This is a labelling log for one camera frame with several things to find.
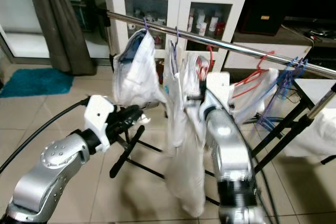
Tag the white framed glass door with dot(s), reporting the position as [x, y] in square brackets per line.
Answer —
[13, 14]

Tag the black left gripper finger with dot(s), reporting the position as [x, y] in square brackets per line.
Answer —
[132, 112]
[134, 124]

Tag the silver clothes rail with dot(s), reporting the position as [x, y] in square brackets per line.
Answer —
[231, 45]

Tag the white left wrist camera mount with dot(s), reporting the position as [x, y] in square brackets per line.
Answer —
[98, 119]

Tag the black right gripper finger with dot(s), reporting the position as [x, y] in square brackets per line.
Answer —
[189, 98]

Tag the red bottle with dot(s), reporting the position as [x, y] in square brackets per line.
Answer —
[219, 29]

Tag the white bottle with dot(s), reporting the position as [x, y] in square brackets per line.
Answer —
[211, 24]

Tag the white shirt with blue print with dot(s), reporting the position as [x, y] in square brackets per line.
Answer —
[170, 108]

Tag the large off-white shirt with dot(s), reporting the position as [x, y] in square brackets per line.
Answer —
[186, 166]

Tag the grey curtain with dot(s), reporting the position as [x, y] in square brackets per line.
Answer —
[63, 24]

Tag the grey low sideboard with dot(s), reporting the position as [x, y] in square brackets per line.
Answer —
[294, 38]

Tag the teal rug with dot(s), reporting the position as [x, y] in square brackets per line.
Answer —
[37, 81]

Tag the black clothes rack frame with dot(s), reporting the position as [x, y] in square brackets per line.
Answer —
[127, 151]

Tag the white shirt with grey collar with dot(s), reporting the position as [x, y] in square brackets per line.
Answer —
[136, 72]

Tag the purple hanger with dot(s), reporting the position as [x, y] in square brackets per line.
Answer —
[146, 23]
[176, 40]

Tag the black speaker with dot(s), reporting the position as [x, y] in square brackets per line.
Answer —
[261, 3]

